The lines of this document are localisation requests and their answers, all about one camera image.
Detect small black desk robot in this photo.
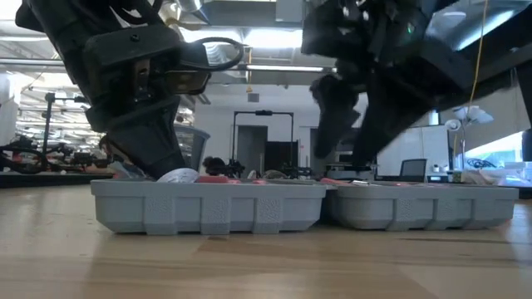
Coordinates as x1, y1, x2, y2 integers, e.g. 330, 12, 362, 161
226, 159, 247, 178

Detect person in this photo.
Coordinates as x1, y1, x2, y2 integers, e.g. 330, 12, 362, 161
98, 135, 126, 167
202, 156, 228, 176

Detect grey ceiling box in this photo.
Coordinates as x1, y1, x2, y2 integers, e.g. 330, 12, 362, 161
274, 0, 307, 23

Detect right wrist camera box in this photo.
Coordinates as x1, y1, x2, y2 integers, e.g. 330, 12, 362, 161
301, 0, 375, 59

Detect white board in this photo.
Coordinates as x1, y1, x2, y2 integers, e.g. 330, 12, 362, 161
376, 123, 451, 178

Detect yellow cable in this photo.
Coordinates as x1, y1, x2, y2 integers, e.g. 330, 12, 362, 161
468, 0, 488, 110

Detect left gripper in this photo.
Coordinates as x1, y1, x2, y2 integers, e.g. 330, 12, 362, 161
82, 24, 188, 180

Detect long ceiling light bar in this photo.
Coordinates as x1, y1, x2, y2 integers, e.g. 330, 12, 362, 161
0, 57, 333, 74

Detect pink-handled hammer silver head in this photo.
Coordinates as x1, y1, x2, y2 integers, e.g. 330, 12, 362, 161
319, 177, 375, 187

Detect dark coiled cables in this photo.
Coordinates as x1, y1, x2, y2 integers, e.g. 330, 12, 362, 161
467, 157, 499, 170

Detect black display screen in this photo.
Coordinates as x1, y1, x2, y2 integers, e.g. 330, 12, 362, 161
264, 140, 299, 171

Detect dark equipment rack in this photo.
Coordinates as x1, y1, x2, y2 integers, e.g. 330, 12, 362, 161
309, 126, 375, 180

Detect black left camera cable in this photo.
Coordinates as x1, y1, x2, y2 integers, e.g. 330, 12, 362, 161
182, 36, 245, 72

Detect black metal table frame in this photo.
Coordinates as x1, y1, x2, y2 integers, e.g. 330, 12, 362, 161
0, 172, 113, 188

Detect light grey mesh office chair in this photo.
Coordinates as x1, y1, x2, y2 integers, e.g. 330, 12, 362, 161
174, 124, 211, 171

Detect grey plastic tool case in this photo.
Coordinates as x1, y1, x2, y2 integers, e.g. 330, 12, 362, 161
90, 178, 520, 236

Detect white multi-head floor lamp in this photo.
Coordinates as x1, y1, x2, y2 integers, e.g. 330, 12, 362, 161
443, 105, 495, 172

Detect black gantry frame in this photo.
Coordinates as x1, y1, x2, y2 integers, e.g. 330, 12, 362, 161
231, 109, 295, 167
42, 91, 91, 167

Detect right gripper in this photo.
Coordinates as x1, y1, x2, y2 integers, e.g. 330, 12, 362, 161
309, 0, 462, 165

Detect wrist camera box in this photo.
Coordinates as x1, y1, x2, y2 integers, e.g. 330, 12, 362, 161
301, 0, 375, 59
165, 41, 213, 96

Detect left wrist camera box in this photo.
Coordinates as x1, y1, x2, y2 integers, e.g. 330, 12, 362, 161
165, 41, 213, 96

